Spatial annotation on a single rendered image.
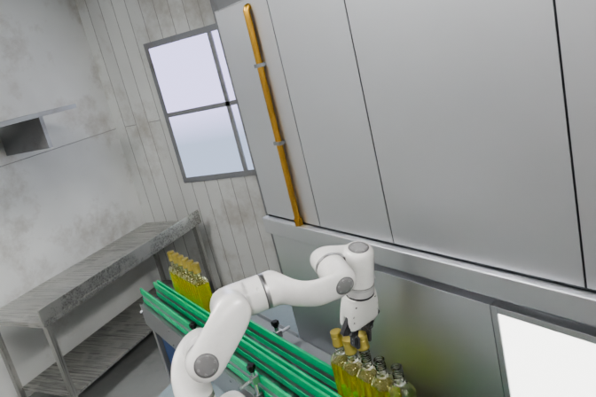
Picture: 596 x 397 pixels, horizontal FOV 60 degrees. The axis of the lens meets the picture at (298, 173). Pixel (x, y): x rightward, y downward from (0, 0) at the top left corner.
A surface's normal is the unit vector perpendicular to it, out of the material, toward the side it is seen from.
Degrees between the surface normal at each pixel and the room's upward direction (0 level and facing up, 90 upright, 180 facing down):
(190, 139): 90
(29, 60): 90
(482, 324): 90
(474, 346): 90
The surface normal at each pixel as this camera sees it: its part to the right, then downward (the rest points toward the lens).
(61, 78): 0.88, -0.10
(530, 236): -0.78, 0.32
